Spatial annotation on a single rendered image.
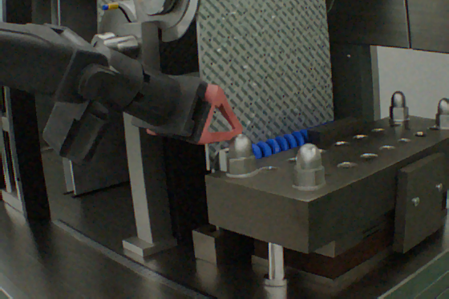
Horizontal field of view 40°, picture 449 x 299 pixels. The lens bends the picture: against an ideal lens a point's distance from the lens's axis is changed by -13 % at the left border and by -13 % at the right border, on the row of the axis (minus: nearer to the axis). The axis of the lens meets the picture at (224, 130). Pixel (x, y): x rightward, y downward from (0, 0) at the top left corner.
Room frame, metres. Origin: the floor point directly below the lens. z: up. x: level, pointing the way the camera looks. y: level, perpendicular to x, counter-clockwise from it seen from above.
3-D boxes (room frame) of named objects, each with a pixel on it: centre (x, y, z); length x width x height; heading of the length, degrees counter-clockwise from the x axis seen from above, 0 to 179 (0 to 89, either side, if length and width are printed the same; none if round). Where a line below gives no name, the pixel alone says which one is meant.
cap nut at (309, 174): (0.70, -0.09, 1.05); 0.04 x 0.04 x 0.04
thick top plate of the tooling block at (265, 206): (0.84, -0.18, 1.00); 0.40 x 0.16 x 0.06; 130
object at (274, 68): (0.90, -0.07, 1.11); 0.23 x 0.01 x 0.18; 130
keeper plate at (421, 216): (0.78, -0.25, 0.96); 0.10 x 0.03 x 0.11; 130
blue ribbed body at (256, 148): (0.89, -0.08, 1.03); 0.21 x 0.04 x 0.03; 130
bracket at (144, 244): (0.87, 0.11, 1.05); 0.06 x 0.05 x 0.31; 130
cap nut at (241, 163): (0.77, -0.02, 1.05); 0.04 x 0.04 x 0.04
